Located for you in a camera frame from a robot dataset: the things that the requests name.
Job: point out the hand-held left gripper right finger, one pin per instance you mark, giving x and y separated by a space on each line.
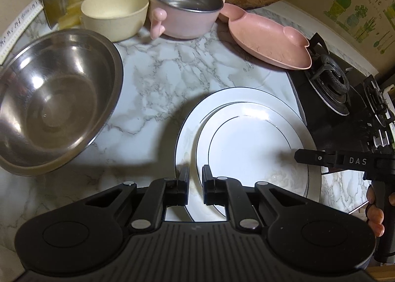
206 181

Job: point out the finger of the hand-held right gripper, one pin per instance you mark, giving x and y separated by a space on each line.
311 156

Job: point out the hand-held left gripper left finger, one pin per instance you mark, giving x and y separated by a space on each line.
185 181

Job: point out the large white plate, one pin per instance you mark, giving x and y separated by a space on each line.
191 134

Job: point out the small white plate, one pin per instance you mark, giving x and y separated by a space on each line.
256 146

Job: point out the cream plastic bowl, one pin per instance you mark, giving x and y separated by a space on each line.
114 15

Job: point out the person's right hand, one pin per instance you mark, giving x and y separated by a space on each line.
375 214

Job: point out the black gas stove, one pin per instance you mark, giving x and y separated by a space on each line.
321 127

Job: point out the pink divided plate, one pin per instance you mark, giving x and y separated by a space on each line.
268 38

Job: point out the large stainless steel bowl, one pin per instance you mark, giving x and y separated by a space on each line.
52 100

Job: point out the pink pot with steel interior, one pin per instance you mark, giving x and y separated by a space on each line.
185 10

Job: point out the green print wall sticker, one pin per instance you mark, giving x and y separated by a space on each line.
355 4

